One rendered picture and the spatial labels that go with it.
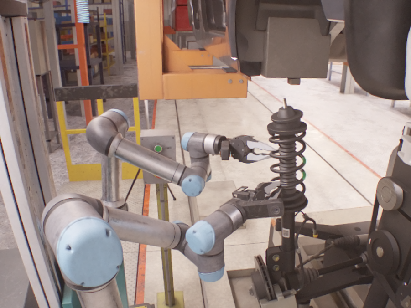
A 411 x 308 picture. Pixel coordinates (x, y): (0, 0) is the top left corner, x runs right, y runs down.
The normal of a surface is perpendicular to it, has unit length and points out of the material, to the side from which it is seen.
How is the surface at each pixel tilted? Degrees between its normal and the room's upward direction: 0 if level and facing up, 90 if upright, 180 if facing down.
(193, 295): 0
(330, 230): 3
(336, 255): 9
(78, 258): 82
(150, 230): 72
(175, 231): 53
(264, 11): 113
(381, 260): 90
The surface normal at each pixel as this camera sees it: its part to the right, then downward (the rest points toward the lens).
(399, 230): -0.99, 0.04
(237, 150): -0.56, 0.22
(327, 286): -0.15, -0.91
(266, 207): -0.25, 0.30
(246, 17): 0.11, 0.54
